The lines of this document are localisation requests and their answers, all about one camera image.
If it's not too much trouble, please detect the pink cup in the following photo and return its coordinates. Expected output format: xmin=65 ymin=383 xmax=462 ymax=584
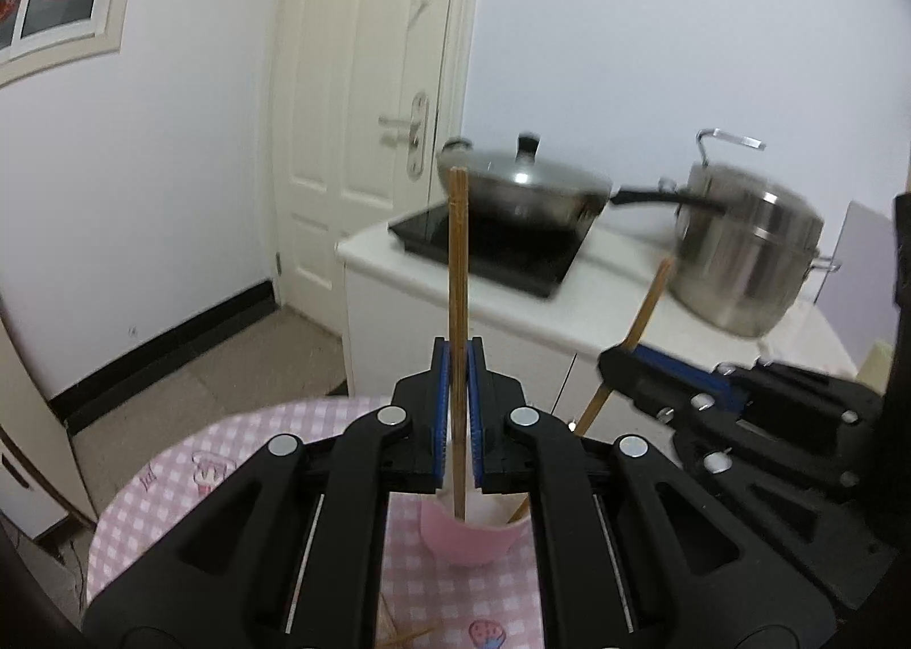
xmin=418 ymin=488 xmax=535 ymax=568

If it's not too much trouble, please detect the pink checked tablecloth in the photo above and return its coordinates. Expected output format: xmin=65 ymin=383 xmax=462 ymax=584
xmin=84 ymin=395 xmax=549 ymax=649

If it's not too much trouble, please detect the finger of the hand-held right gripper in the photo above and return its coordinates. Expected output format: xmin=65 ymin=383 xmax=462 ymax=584
xmin=672 ymin=430 xmax=904 ymax=629
xmin=598 ymin=345 xmax=885 ymax=445

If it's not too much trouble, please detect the white counter cabinet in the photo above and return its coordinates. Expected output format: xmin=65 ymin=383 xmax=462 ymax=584
xmin=336 ymin=215 xmax=865 ymax=451

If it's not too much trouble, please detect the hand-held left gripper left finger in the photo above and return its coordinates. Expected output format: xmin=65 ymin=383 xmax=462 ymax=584
xmin=81 ymin=336 xmax=451 ymax=649

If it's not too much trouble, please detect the steel wok with black handle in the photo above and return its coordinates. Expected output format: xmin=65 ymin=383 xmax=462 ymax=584
xmin=436 ymin=147 xmax=723 ymax=235

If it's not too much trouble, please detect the stainless steel steamer pot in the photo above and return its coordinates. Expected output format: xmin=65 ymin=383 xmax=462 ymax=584
xmin=669 ymin=128 xmax=842 ymax=338

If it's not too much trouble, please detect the single wooden chopstick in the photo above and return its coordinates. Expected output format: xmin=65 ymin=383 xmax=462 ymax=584
xmin=458 ymin=167 xmax=469 ymax=522
xmin=450 ymin=167 xmax=461 ymax=522
xmin=507 ymin=257 xmax=674 ymax=526
xmin=377 ymin=624 xmax=437 ymax=649

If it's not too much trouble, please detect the black induction cooktop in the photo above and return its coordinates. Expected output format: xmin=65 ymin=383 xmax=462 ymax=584
xmin=388 ymin=202 xmax=595 ymax=300

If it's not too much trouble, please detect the glass wok lid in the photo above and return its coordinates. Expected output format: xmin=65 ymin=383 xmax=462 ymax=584
xmin=436 ymin=132 xmax=614 ymax=198

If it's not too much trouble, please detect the cream panel door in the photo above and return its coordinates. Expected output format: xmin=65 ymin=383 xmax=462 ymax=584
xmin=274 ymin=0 xmax=485 ymax=337

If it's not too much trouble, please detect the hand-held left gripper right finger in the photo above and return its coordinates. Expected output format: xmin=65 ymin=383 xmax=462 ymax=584
xmin=466 ymin=336 xmax=837 ymax=649

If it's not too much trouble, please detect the silver door handle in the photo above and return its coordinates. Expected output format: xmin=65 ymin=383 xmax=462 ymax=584
xmin=379 ymin=92 xmax=432 ymax=179

